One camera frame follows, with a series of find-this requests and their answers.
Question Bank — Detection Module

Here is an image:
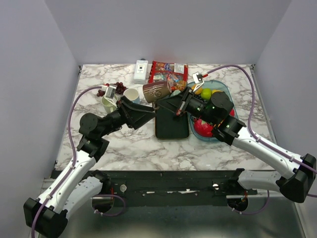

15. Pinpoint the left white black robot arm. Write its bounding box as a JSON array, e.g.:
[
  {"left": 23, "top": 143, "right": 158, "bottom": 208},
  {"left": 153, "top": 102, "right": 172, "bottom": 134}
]
[{"left": 23, "top": 97, "right": 156, "bottom": 238}]

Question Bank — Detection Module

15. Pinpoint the dark red grape bunch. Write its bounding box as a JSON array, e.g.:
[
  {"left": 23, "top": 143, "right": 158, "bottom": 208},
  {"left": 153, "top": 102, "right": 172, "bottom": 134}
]
[{"left": 97, "top": 82, "right": 127, "bottom": 97}]

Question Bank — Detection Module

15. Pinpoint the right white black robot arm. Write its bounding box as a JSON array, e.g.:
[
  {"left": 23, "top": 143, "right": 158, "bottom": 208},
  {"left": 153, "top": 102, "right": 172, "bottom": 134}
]
[{"left": 156, "top": 88, "right": 317, "bottom": 203}]

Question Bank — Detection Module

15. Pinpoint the red snack bag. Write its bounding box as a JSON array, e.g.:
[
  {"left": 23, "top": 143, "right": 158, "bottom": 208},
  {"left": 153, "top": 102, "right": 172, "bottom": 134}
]
[{"left": 148, "top": 61, "right": 188, "bottom": 91}]

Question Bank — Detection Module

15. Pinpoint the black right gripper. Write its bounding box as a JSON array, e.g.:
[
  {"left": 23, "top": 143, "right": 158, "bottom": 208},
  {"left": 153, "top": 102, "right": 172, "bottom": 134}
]
[{"left": 157, "top": 86, "right": 217, "bottom": 125}]

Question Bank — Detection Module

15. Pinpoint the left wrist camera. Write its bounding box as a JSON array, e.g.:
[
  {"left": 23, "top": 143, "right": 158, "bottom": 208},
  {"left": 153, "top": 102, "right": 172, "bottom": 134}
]
[{"left": 101, "top": 84, "right": 117, "bottom": 105}]

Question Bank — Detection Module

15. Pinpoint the orange fruit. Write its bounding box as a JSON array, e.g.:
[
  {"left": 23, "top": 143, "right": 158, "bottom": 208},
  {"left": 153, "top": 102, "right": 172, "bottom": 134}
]
[{"left": 191, "top": 85, "right": 203, "bottom": 95}]

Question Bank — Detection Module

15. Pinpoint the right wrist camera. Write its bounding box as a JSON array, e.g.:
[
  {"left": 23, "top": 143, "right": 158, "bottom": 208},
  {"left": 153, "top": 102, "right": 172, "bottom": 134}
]
[{"left": 192, "top": 72, "right": 208, "bottom": 92}]

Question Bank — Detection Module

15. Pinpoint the brown striped mug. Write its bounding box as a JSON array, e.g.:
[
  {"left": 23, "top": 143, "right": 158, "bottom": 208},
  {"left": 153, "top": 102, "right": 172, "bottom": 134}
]
[{"left": 142, "top": 81, "right": 171, "bottom": 104}]

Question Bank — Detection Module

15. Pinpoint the white rectangular box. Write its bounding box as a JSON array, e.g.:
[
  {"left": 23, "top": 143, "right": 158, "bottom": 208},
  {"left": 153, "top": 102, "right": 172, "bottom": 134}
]
[{"left": 133, "top": 59, "right": 148, "bottom": 84}]

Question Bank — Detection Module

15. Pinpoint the yellow lemon fruit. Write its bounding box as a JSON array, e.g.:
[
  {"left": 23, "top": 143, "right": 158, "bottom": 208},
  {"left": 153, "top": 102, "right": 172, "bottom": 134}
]
[{"left": 211, "top": 90, "right": 223, "bottom": 95}]

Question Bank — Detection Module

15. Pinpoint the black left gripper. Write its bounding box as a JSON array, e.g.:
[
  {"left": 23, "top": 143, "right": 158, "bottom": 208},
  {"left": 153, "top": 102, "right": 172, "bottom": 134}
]
[{"left": 99, "top": 96, "right": 157, "bottom": 138}]

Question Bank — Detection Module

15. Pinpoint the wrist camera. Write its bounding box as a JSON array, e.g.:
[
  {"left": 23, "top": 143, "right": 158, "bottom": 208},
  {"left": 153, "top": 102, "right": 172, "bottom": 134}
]
[
  {"left": 101, "top": 84, "right": 117, "bottom": 105},
  {"left": 192, "top": 72, "right": 208, "bottom": 92}
]

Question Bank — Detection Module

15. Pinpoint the green lime fruit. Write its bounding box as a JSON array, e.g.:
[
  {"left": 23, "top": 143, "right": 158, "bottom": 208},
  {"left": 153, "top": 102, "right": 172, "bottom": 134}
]
[{"left": 200, "top": 88, "right": 212, "bottom": 100}]

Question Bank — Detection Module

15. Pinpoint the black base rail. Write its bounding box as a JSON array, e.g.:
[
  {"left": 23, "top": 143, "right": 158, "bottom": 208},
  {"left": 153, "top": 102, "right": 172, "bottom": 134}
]
[{"left": 51, "top": 170, "right": 278, "bottom": 208}]

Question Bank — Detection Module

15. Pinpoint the light blue hexagonal mug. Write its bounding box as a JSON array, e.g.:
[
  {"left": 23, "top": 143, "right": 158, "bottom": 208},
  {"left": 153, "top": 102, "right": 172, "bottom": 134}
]
[{"left": 123, "top": 88, "right": 140, "bottom": 104}]

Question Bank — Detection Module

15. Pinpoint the light green large mug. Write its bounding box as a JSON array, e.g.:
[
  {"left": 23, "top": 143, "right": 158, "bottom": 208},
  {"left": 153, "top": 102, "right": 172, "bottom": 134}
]
[{"left": 101, "top": 95, "right": 117, "bottom": 114}]

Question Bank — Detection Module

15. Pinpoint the black tray gold rim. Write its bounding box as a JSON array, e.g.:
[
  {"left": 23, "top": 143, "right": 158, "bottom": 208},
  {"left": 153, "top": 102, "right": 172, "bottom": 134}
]
[{"left": 152, "top": 103, "right": 189, "bottom": 140}]

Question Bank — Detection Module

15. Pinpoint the red dragon fruit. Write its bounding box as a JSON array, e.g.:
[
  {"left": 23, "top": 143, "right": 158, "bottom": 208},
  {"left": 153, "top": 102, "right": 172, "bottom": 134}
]
[{"left": 194, "top": 119, "right": 213, "bottom": 138}]

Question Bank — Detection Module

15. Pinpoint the mint green mug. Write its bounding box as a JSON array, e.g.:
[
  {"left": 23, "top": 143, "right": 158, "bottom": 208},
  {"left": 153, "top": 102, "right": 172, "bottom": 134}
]
[{"left": 171, "top": 90, "right": 181, "bottom": 97}]

